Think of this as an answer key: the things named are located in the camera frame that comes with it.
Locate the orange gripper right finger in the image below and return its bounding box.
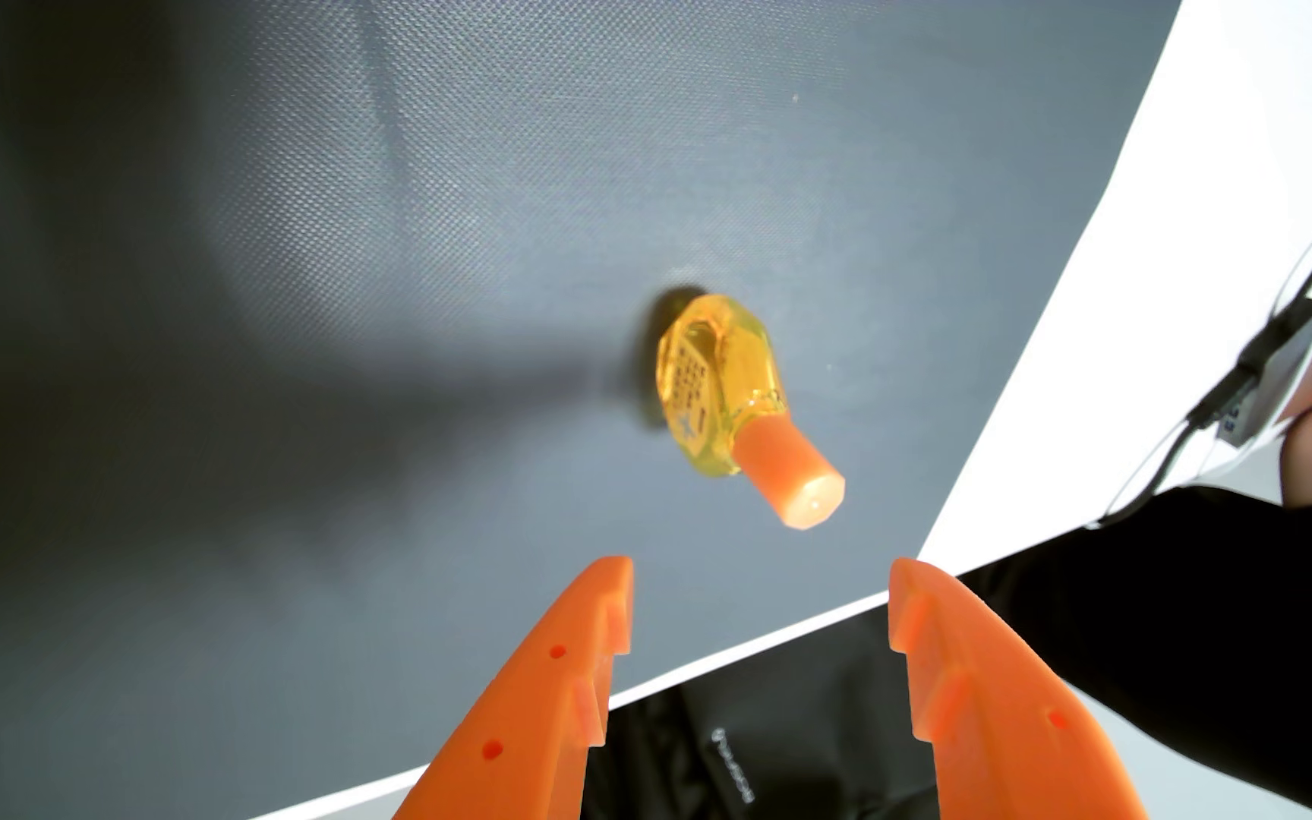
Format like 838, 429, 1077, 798
888, 557, 1150, 820

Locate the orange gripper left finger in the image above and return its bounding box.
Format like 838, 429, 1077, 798
392, 556, 636, 820

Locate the yellow eyedrops bottle orange cap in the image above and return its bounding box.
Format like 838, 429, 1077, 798
654, 294, 847, 532

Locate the black fabric bag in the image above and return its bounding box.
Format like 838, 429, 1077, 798
581, 601, 945, 820

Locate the person's body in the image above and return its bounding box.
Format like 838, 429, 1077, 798
955, 484, 1312, 820

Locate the grey textured mat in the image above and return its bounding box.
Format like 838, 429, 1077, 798
0, 0, 1182, 820

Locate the silver laptop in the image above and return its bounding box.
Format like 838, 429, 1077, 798
1212, 216, 1312, 448

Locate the black cable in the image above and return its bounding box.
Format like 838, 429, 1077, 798
1086, 188, 1312, 532

